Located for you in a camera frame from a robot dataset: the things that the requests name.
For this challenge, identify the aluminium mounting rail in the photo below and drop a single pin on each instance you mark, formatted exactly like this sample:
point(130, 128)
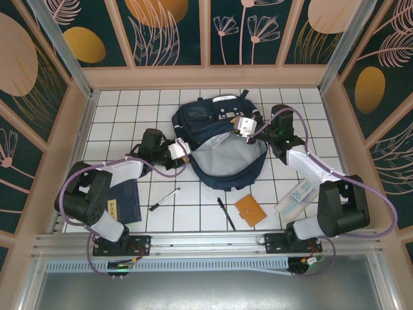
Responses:
point(206, 242)

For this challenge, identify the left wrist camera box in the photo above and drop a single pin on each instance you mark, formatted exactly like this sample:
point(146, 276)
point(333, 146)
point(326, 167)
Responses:
point(179, 149)

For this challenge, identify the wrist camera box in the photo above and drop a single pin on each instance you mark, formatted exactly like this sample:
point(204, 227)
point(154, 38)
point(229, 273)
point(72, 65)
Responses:
point(179, 149)
point(246, 127)

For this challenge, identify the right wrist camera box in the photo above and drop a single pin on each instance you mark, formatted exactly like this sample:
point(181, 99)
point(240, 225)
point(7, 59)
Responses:
point(246, 127)

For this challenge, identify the silver pen with black cap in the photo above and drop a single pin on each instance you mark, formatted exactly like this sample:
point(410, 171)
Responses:
point(164, 199)

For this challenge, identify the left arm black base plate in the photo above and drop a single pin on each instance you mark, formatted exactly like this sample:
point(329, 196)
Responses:
point(142, 243)

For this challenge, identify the tan leather wallet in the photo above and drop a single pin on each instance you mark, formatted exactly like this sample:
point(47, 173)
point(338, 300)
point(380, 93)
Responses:
point(250, 210)

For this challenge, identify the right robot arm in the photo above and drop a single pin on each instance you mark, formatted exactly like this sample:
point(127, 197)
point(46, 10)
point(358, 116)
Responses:
point(342, 210)

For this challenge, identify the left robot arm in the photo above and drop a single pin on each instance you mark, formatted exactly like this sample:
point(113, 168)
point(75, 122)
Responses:
point(84, 200)

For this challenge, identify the navy blue backpack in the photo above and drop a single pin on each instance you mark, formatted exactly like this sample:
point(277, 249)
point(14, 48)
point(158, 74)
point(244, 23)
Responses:
point(226, 161)

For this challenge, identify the clear plastic pencil case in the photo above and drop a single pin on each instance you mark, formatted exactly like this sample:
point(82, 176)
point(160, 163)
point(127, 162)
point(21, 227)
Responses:
point(295, 200)

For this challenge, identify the grey metal sheet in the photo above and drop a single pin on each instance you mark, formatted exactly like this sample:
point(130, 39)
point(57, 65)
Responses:
point(206, 294)

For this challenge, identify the navy blue notebook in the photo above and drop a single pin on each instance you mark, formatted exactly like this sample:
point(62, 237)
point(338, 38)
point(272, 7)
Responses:
point(129, 203)

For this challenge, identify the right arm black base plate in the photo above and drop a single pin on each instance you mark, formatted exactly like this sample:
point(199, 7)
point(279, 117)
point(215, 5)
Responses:
point(274, 243)

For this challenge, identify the aluminium corner post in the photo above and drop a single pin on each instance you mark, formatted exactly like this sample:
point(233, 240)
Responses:
point(346, 48)
point(63, 48)

